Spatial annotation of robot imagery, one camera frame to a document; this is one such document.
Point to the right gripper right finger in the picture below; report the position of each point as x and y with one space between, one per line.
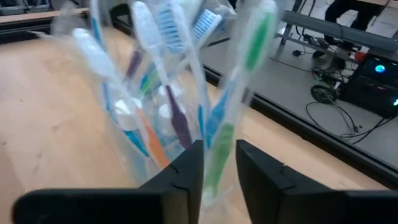
311 207

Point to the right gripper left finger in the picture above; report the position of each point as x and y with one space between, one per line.
124 207

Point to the blue toothbrush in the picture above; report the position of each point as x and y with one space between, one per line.
217 113
205 23
94 26
169 31
136 143

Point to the orange toothbrush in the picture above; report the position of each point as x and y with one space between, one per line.
152 143

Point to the purple toothbrush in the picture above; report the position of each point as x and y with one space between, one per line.
134 63
178 121

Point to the black computer box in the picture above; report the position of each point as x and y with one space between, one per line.
370 84

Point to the grey metal table beam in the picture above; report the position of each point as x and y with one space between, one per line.
342 32

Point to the person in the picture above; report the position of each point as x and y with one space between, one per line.
351 12

